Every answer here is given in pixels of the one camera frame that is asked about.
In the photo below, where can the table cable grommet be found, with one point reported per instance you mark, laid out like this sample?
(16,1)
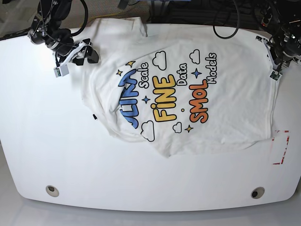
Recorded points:
(52,191)
(257,193)

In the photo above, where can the right table cable grommet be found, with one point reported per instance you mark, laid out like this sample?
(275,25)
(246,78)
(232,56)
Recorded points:
(257,193)

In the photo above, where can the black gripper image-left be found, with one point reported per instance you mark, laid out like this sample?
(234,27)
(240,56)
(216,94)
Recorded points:
(63,48)

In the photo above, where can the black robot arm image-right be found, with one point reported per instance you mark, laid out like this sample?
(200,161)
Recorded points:
(281,19)

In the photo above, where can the white printed T-shirt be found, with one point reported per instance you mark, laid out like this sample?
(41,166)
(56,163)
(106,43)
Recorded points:
(185,91)

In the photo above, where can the left table cable grommet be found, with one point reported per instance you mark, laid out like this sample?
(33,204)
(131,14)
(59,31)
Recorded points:
(52,191)

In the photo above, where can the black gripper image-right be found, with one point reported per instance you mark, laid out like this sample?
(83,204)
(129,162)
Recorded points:
(285,49)

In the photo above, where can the red tape rectangle marker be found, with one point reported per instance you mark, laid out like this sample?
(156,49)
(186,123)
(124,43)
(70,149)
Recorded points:
(279,145)

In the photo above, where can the black power strip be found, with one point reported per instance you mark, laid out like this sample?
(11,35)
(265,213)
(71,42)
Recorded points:
(266,11)

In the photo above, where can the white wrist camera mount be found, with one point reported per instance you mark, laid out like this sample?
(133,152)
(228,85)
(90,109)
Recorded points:
(270,56)
(61,69)

